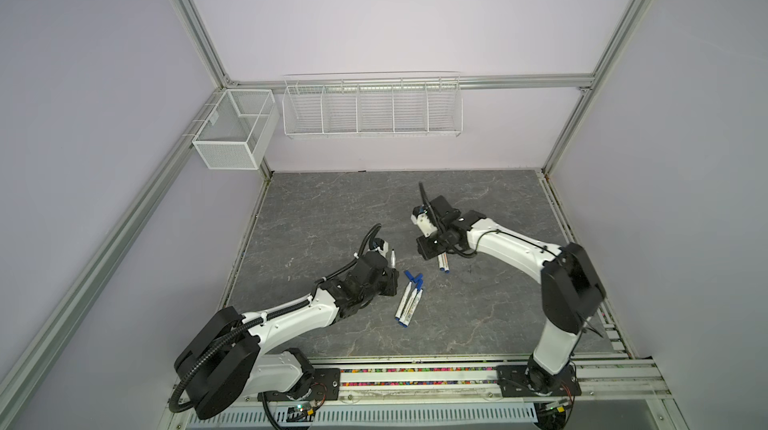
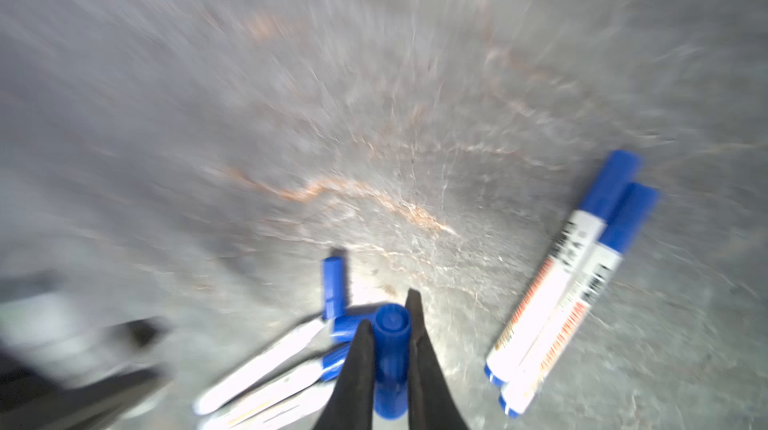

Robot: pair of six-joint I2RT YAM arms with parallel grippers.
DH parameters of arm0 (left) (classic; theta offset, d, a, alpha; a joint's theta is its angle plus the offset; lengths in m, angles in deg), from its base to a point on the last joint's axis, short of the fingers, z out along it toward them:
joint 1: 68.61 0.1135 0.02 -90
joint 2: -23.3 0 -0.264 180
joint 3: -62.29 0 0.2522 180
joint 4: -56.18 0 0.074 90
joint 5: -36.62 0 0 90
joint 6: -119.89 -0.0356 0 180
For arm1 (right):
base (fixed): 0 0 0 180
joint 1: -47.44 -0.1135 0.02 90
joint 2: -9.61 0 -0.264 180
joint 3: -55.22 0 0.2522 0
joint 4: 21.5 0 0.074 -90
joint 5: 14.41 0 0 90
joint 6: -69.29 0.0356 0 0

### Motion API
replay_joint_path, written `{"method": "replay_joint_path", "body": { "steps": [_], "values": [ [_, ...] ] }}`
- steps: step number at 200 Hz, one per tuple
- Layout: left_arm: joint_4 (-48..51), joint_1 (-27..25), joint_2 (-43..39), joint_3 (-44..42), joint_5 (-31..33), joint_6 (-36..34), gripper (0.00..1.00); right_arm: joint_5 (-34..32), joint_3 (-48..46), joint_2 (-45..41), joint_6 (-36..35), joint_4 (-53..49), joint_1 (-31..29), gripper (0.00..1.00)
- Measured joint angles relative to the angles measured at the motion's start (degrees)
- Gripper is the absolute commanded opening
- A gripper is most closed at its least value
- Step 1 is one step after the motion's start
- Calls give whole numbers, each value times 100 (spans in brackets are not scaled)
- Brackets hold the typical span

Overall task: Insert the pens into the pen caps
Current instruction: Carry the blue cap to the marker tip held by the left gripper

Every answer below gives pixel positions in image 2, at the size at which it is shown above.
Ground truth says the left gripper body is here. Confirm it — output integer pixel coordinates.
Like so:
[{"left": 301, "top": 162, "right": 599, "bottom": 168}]
[{"left": 1, "top": 365, "right": 167, "bottom": 430}]

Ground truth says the whiteboard marker pen four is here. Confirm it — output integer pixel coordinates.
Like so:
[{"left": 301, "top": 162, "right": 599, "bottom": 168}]
[{"left": 198, "top": 344, "right": 350, "bottom": 429}]

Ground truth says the whiteboard marker pen one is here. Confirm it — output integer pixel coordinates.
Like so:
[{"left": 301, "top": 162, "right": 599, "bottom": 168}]
[{"left": 484, "top": 150, "right": 641, "bottom": 387}]

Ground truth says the blue pen cap five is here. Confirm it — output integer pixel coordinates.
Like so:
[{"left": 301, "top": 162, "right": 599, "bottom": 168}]
[{"left": 330, "top": 313, "right": 375, "bottom": 343}]

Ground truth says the whiteboard marker pen two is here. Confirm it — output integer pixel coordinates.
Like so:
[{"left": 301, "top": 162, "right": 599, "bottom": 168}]
[{"left": 500, "top": 183, "right": 659, "bottom": 418}]

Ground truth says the whiteboard marker pen five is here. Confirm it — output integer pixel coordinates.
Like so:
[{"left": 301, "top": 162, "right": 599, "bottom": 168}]
[{"left": 235, "top": 380, "right": 336, "bottom": 430}]

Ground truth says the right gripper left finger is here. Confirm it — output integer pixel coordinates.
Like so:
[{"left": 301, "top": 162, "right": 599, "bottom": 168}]
[{"left": 313, "top": 320, "right": 376, "bottom": 430}]

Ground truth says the whiteboard marker pen three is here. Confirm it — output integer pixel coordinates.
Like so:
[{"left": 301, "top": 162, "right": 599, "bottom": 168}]
[{"left": 192, "top": 316, "right": 326, "bottom": 416}]

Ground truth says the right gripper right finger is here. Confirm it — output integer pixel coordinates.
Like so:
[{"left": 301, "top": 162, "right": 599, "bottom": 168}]
[{"left": 405, "top": 289, "right": 468, "bottom": 430}]

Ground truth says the blue pen cap four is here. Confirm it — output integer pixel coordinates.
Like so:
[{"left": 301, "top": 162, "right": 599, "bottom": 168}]
[{"left": 322, "top": 256, "right": 347, "bottom": 321}]

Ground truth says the blue pen cap three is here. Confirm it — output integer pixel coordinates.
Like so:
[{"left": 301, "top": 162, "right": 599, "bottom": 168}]
[{"left": 372, "top": 304, "right": 411, "bottom": 420}]

